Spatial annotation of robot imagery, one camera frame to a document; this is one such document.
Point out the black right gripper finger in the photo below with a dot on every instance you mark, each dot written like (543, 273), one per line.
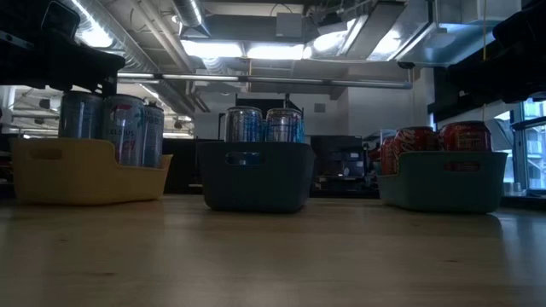
(465, 81)

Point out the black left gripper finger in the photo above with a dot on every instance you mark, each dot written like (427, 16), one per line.
(108, 70)

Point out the tall white slim can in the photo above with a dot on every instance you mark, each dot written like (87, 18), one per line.
(154, 136)
(81, 117)
(123, 132)

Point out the blue silver energy drink can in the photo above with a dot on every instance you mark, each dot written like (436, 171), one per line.
(285, 126)
(264, 132)
(243, 125)

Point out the window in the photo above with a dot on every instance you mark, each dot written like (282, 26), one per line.
(533, 149)

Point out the green plastic bin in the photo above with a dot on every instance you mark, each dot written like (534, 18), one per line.
(448, 187)

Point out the yellow plastic bin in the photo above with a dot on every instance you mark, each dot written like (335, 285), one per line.
(64, 179)

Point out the black countertop appliance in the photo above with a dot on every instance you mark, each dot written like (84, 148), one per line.
(341, 164)

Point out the ceiling light panel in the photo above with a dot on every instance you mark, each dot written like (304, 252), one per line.
(273, 52)

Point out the long horizontal ceiling pipe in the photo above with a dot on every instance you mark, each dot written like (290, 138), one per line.
(277, 79)

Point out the grey ceiling box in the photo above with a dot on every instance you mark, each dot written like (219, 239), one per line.
(289, 24)

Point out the dark blue plastic bin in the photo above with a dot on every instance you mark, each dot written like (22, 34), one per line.
(256, 187)

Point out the ribbed silver air duct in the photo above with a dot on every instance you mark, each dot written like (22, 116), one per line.
(128, 47)

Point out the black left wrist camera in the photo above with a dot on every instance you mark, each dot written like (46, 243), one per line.
(59, 21)

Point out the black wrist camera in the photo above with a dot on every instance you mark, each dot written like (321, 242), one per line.
(520, 30)
(59, 21)

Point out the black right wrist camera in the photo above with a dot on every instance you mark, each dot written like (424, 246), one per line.
(520, 30)

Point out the dome security camera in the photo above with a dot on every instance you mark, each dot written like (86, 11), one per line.
(405, 65)

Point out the round silver air duct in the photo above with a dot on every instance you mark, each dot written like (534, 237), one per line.
(189, 13)

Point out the grey wall vent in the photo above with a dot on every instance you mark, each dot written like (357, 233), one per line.
(320, 107)

